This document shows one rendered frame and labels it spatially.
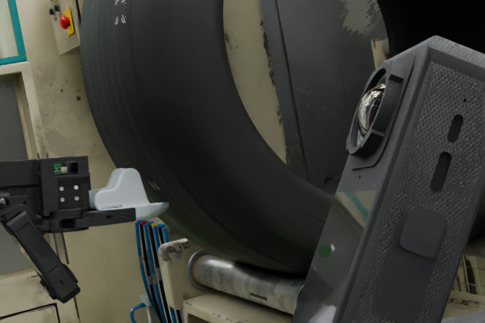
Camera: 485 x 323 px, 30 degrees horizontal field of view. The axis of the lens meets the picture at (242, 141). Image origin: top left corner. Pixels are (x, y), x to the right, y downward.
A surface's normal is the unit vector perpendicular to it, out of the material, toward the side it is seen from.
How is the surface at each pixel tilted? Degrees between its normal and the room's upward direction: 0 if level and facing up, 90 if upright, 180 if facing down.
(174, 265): 90
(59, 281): 92
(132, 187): 90
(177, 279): 90
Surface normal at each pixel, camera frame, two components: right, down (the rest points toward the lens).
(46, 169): 0.40, -0.03
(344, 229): -0.93, -0.35
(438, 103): 0.14, -0.07
